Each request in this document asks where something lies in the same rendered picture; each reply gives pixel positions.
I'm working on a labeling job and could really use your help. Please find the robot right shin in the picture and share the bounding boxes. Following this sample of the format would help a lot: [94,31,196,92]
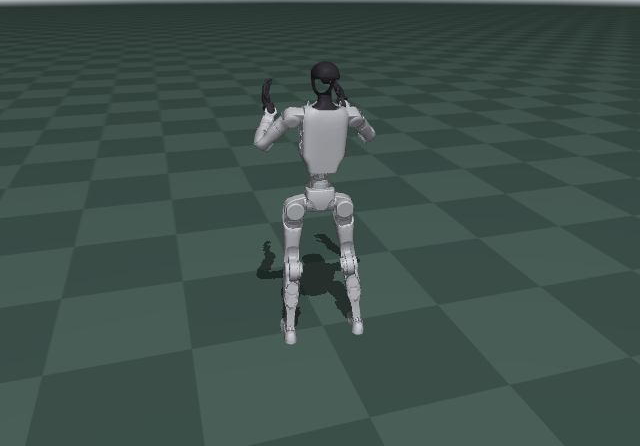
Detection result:
[343,255,361,322]

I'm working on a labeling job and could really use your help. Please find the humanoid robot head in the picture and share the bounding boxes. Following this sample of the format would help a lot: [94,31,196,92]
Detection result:
[311,62,340,110]

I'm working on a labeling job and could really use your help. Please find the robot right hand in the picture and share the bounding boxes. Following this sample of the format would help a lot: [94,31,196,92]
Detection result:
[328,80,348,107]

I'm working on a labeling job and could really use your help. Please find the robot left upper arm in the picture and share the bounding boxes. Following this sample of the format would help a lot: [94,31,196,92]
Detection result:
[254,107,304,152]

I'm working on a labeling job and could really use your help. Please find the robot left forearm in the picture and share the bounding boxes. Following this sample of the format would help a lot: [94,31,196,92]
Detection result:
[254,107,277,144]

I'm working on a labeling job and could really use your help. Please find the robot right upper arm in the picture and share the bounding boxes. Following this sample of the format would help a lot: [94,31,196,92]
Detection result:
[346,106,376,143]

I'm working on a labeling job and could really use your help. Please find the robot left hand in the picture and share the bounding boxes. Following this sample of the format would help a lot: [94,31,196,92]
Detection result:
[262,79,275,114]

